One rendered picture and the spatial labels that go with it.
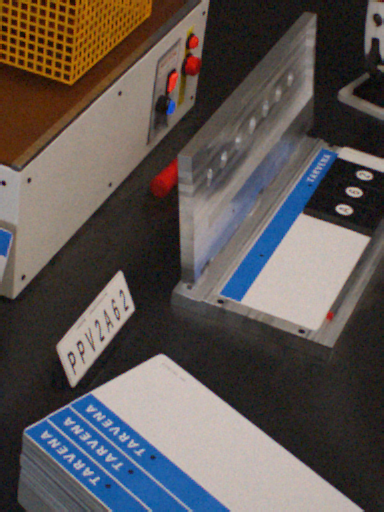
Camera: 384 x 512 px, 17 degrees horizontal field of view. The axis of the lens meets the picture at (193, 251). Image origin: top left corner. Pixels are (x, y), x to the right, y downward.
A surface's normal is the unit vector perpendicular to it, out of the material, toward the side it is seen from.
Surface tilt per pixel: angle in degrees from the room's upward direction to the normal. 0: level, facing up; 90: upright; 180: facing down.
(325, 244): 0
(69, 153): 90
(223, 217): 81
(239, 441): 0
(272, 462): 0
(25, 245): 90
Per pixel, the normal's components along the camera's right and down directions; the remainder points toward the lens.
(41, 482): -0.71, 0.35
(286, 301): 0.12, -0.80
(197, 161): 0.92, 0.20
